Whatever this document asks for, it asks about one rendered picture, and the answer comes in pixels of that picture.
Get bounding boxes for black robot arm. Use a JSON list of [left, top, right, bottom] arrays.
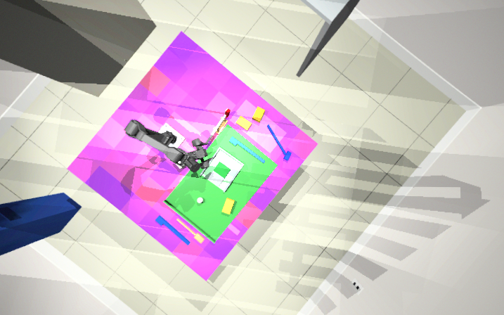
[[124, 119, 207, 172]]

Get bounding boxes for green rectangular mat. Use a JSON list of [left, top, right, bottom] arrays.
[[165, 124, 278, 241]]

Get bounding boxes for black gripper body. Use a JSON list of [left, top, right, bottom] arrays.
[[189, 139, 209, 169]]

